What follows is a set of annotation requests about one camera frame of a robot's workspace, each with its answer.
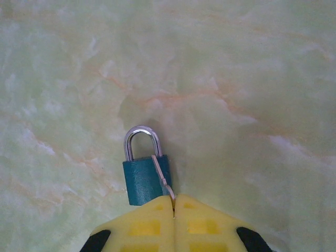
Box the small brown block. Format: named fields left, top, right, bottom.
left=151, top=154, right=177, bottom=219

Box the teal padlock with silver shackle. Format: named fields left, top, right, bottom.
left=122, top=125, right=173, bottom=207

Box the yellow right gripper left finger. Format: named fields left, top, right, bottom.
left=82, top=195, right=176, bottom=252

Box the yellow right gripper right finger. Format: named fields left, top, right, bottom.
left=174, top=193, right=274, bottom=252

